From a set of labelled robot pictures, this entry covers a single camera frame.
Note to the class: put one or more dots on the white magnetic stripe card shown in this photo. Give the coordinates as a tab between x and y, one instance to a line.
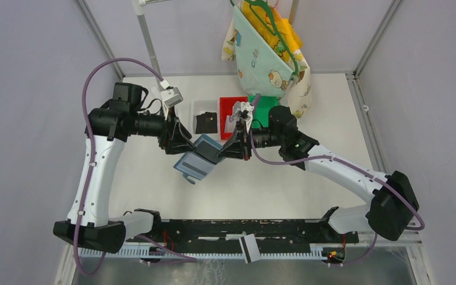
250	249

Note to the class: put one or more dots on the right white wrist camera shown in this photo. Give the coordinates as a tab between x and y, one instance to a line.
243	111

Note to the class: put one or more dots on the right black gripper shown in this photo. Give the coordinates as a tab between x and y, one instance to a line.
234	150

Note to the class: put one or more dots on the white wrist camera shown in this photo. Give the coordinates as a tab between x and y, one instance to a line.
243	111
170	96

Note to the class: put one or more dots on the mint cartoon print cloth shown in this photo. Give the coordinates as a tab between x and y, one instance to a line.
297	92

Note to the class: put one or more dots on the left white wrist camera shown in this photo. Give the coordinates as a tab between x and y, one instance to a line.
170	96

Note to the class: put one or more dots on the white clothes rack stand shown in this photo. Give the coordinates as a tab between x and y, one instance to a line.
140	13

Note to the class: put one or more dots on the white plastic bin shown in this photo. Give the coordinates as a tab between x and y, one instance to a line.
199	107

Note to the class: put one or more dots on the green plastic bin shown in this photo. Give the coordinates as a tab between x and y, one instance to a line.
260	117

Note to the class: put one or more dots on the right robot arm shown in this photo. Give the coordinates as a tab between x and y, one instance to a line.
390	206

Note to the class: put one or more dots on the credit cards in red bin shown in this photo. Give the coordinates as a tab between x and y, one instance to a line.
230	123

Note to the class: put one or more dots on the red plastic bin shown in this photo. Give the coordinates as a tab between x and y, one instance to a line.
225	109

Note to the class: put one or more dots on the green clothes hanger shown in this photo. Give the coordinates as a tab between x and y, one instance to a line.
263	45

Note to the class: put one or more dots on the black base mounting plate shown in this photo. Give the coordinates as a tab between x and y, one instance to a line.
222	236

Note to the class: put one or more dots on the black cards in white bin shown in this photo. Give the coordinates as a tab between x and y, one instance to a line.
206	123

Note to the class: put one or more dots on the white slotted cable duct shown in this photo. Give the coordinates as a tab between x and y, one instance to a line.
146	251

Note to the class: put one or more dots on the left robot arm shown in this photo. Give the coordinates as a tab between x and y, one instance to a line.
88	223

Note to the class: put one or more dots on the blue card holder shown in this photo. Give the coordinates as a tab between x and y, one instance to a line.
194	167

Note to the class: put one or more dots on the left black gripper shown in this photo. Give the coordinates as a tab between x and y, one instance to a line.
175	141

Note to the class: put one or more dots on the black card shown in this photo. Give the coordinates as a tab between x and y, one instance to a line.
209	149

